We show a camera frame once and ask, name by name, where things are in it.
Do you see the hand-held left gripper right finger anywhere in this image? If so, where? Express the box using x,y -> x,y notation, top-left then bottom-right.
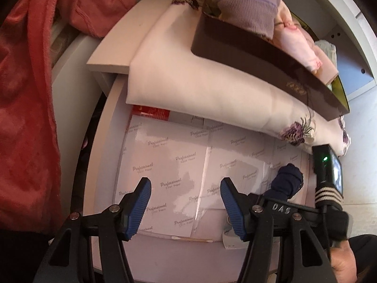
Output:
220,177 -> 338,283

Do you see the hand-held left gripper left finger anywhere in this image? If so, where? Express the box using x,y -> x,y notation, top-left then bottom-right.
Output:
34,177 -> 152,283

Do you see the navy lace garment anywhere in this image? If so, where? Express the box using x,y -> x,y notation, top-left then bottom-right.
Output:
263,165 -> 304,204

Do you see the pink strawberry print garment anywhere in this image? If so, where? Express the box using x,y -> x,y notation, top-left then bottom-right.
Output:
272,0 -> 323,74

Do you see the dark brown box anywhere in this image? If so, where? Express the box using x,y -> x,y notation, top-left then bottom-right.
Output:
191,0 -> 349,121

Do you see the person's right hand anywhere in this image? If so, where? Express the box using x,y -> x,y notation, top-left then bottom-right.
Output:
328,246 -> 358,283

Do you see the small clear plastic packet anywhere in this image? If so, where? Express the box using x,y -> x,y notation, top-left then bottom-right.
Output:
221,216 -> 246,250

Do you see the cotton swab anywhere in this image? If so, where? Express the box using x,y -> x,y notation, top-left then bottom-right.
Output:
171,236 -> 214,244

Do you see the red paper pack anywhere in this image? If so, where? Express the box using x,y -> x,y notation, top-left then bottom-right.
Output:
131,105 -> 171,121

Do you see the white carton with line drawing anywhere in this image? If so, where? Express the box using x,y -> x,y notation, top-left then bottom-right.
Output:
169,110 -> 211,127

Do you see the red blanket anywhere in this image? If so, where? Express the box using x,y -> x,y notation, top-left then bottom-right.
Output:
0,0 -> 142,233

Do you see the purple knitted sock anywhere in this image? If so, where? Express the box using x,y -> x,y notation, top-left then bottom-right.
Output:
214,0 -> 282,40

